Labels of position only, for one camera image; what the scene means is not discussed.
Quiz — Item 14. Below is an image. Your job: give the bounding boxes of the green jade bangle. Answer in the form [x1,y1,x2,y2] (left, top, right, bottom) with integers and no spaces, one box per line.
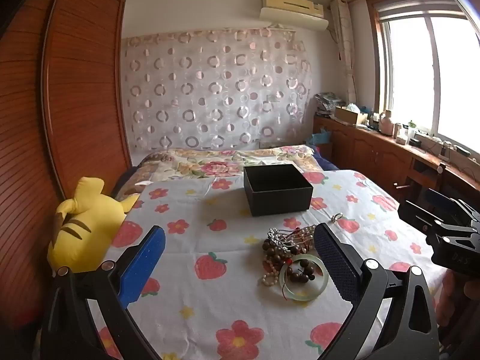
[279,254,330,301]

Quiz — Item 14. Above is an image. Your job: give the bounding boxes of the wooden framed window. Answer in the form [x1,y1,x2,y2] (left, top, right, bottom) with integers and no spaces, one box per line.
[367,0,480,166]

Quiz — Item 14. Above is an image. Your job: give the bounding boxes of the blue bag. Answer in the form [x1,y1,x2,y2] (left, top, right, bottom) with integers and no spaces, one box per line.
[309,129,332,146]

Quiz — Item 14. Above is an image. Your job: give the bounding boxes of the black square box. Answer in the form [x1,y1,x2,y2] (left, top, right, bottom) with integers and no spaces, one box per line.
[243,163,314,217]

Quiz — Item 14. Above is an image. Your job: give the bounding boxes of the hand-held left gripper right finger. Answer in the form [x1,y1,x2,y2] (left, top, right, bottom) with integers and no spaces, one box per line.
[313,222,439,360]

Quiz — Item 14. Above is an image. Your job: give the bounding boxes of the ring patterned sheer curtain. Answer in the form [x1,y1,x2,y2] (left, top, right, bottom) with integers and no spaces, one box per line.
[122,26,314,156]

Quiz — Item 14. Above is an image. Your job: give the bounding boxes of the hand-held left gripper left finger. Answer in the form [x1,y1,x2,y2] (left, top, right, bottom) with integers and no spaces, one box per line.
[40,225,166,360]

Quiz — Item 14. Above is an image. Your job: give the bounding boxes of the brown wooden wardrobe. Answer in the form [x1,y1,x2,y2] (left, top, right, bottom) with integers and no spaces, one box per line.
[0,0,132,331]

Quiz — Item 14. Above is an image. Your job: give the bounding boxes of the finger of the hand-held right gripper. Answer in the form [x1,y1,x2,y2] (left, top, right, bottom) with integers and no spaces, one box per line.
[425,188,469,219]
[398,200,442,230]

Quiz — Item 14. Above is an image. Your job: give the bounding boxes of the white pearl necklace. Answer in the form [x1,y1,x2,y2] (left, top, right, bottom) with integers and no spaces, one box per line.
[259,225,319,287]

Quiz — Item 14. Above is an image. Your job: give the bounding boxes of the pink teapot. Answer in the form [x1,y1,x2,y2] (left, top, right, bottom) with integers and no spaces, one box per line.
[379,109,394,135]

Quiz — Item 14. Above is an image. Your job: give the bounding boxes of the stack of papers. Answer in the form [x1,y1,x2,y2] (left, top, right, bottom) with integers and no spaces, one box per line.
[315,92,346,117]

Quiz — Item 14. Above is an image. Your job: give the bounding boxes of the yellow plush toy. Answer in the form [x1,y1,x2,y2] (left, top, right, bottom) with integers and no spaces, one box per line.
[47,176,141,274]

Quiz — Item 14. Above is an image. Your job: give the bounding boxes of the long wooden cabinet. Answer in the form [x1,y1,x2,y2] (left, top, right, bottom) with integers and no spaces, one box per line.
[313,114,480,211]

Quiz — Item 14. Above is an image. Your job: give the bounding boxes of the patterned window curtain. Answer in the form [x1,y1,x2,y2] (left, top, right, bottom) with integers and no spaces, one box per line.
[330,0,357,104]

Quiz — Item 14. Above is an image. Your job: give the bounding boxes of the white air conditioner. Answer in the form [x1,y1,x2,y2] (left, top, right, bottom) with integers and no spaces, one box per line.
[259,0,330,31]

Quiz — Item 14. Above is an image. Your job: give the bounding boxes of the dark wooden bead bracelet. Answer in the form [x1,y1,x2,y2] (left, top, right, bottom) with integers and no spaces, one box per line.
[262,228,316,286]

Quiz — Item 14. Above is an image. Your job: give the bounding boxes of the strawberry flower printed bedsheet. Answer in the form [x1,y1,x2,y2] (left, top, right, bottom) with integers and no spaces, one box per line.
[84,169,447,360]

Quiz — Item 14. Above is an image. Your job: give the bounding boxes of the floral quilt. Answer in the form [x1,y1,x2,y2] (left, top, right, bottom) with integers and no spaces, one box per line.
[112,144,340,203]

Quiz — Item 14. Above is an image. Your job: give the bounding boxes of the person's right hand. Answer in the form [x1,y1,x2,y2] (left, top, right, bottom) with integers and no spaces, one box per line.
[437,270,480,327]

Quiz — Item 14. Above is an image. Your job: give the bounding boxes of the silver chain bracelet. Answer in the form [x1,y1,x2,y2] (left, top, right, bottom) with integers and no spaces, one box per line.
[268,229,301,250]

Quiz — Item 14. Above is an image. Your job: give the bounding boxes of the cardboard box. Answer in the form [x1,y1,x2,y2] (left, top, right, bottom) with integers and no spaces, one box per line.
[334,106,370,125]

